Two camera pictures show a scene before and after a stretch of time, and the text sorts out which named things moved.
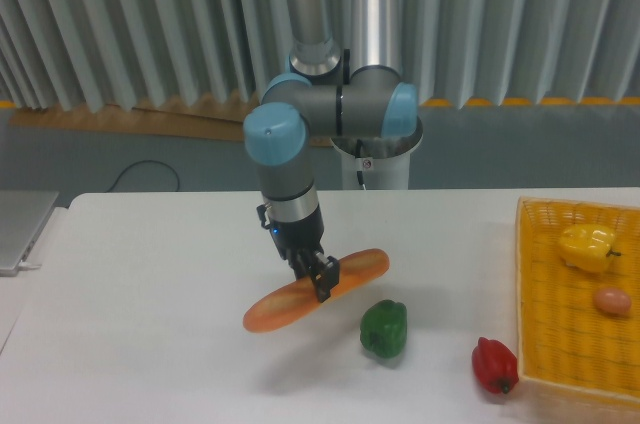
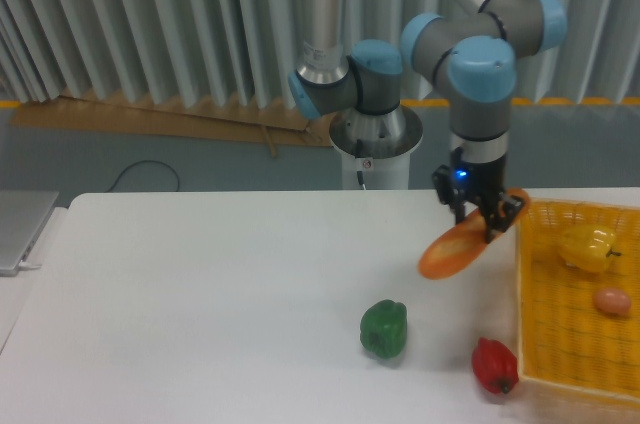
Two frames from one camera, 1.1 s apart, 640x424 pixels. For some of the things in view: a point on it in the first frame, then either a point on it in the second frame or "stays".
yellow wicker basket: [565, 345] stays
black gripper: [300, 234] → [466, 180]
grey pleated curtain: [134, 26] stays
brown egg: [612, 300] stays
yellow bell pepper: [587, 247] stays
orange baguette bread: [353, 271] → [456, 244]
